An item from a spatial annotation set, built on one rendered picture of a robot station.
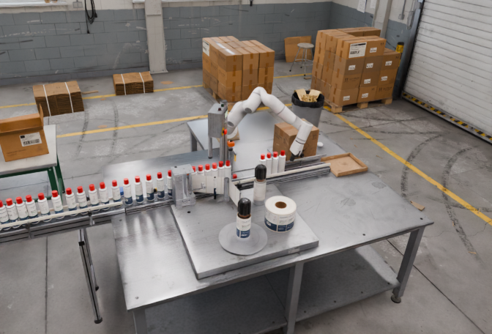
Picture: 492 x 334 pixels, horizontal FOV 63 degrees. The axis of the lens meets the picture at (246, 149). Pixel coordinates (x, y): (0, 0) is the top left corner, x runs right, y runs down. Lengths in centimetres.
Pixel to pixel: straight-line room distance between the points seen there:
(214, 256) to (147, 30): 604
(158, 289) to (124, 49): 622
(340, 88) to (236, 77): 162
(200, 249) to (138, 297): 45
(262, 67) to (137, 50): 275
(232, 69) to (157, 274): 426
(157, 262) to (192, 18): 628
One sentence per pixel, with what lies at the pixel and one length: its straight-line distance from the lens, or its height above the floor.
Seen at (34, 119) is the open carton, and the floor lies 101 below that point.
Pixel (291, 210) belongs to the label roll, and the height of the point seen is 102.
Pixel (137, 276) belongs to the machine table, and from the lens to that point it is 248.
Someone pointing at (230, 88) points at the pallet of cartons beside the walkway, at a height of 36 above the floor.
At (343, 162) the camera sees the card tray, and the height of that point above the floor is 83.
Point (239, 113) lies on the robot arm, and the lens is 329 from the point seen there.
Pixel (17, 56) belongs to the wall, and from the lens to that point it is 810.
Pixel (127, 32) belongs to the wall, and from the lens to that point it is 804.
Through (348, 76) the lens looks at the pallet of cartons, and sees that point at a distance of 649.
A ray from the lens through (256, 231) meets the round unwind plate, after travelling 262.
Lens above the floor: 261
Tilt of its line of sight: 29 degrees down
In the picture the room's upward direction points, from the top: 2 degrees clockwise
